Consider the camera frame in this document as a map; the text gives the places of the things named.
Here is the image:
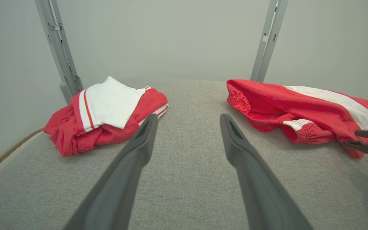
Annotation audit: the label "red shirt with white sleeves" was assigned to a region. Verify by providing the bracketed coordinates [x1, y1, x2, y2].
[43, 76, 169, 157]

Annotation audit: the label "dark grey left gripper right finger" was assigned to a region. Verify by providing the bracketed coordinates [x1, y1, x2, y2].
[220, 113, 314, 230]

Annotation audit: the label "grey metal stand post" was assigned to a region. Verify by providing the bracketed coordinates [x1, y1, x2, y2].
[34, 0, 84, 104]
[250, 0, 289, 83]

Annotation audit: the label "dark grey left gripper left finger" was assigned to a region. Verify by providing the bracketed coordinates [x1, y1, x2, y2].
[63, 113, 159, 230]

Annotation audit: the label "red shorts with white stripe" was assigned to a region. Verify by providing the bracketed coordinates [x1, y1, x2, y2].
[226, 79, 368, 159]

